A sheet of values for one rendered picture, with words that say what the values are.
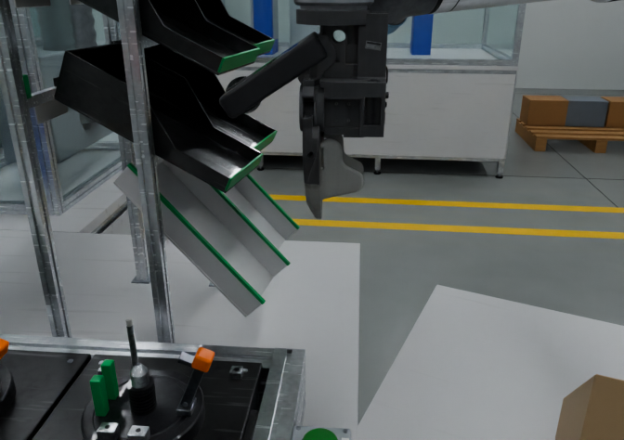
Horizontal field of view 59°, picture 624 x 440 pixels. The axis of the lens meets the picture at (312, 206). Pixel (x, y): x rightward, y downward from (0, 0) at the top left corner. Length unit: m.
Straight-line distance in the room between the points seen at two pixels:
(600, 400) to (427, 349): 0.45
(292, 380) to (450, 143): 3.96
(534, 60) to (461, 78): 4.93
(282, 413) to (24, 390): 0.33
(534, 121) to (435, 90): 1.84
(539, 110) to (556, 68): 3.43
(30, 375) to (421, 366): 0.59
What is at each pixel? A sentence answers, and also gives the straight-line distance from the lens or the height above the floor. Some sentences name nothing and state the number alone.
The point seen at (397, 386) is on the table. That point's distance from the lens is 0.94.
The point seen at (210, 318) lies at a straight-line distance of 1.10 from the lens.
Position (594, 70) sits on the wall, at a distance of 9.69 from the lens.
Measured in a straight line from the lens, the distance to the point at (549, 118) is 6.16.
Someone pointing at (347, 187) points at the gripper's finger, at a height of 1.26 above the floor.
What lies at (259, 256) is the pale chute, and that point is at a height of 1.03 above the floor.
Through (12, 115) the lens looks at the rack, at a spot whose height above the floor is 1.29.
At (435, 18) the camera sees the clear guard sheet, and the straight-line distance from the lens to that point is 4.48.
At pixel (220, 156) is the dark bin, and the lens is 0.86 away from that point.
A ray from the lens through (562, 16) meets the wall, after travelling 9.43.
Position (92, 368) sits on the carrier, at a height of 0.97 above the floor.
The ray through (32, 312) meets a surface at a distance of 1.23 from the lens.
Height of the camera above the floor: 1.45
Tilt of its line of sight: 22 degrees down
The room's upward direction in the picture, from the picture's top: straight up
